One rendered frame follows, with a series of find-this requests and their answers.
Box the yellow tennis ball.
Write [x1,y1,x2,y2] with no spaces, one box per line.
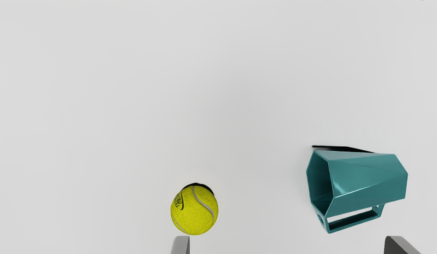
[170,186,219,236]

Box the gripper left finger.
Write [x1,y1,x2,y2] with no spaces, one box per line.
[170,236,190,254]

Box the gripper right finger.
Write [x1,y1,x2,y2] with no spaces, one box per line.
[384,236,422,254]

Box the teal faceted mug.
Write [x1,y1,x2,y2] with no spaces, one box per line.
[306,150,408,234]

